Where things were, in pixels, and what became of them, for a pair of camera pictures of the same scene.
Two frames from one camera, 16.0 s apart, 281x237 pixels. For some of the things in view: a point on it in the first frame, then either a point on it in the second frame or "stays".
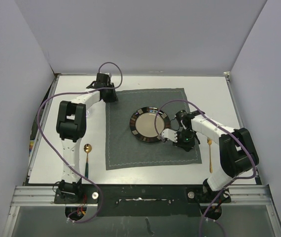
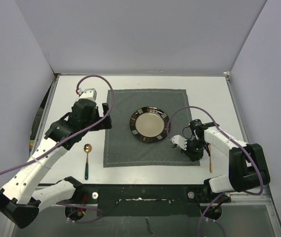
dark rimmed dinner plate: (147, 124) stays
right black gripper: (187, 146) to (194, 156)
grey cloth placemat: (124, 150) stays
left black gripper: (112, 98) to (103, 124)
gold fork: (209, 141) stays
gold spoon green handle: (87, 148) stays
